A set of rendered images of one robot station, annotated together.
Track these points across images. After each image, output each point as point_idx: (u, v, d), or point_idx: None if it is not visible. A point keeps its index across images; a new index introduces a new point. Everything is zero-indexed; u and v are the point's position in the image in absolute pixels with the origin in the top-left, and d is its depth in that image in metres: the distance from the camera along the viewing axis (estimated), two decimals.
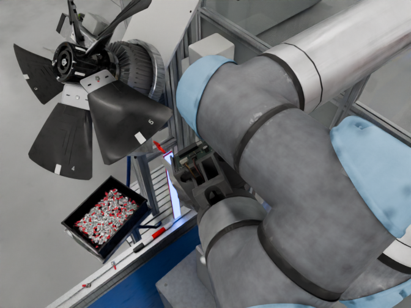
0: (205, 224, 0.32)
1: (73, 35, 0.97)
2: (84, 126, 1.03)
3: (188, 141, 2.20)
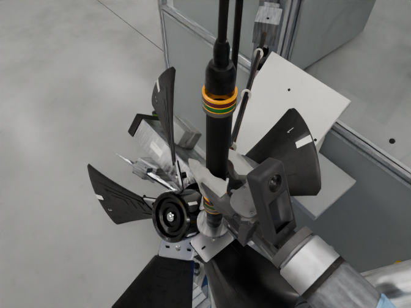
0: None
1: (178, 178, 0.78)
2: (184, 279, 0.84)
3: None
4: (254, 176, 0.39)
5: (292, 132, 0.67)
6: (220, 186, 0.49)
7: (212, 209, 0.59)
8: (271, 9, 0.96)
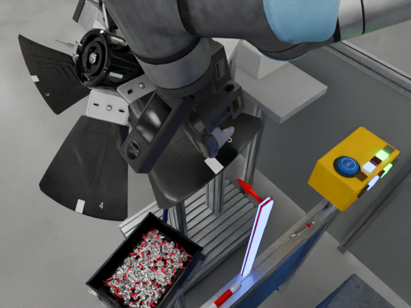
0: None
1: (104, 19, 0.68)
2: (117, 147, 0.74)
3: None
4: (139, 173, 0.41)
5: None
6: (200, 144, 0.47)
7: None
8: None
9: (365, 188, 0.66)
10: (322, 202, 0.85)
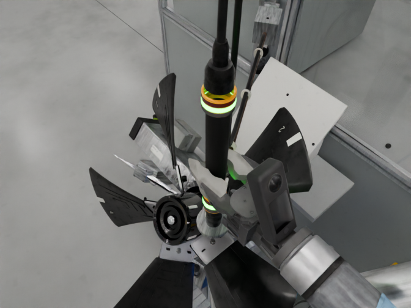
0: None
1: None
2: (145, 217, 0.94)
3: None
4: (254, 176, 0.39)
5: None
6: (220, 186, 0.49)
7: (211, 209, 0.59)
8: (271, 9, 0.97)
9: None
10: None
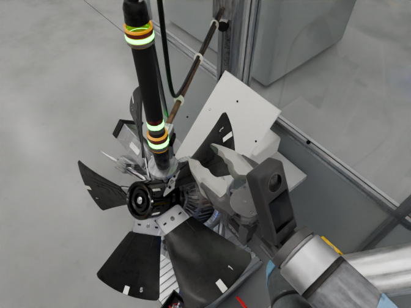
0: None
1: (166, 192, 0.96)
2: (123, 201, 1.16)
3: None
4: (253, 175, 0.39)
5: (228, 271, 0.88)
6: (220, 186, 0.49)
7: (155, 148, 0.68)
8: None
9: None
10: None
